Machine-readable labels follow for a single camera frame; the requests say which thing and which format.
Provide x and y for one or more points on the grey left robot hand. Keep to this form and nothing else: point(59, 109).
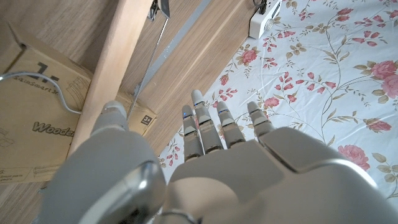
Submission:
point(248, 174)

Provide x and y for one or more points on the brown cardboard package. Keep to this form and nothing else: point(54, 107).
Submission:
point(31, 102)

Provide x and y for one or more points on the floral backdrop cloth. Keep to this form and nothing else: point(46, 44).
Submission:
point(326, 62)

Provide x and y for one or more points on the white power strip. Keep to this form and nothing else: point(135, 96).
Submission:
point(264, 23)

